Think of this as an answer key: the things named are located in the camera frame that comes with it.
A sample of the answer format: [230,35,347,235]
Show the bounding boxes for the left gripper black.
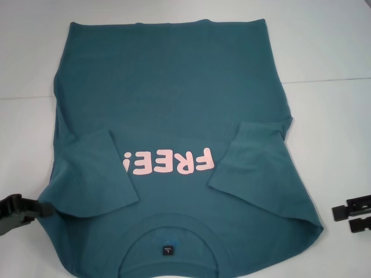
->
[0,194,55,235]

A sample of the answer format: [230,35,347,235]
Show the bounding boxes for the teal t-shirt with pink print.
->
[37,19,324,278]

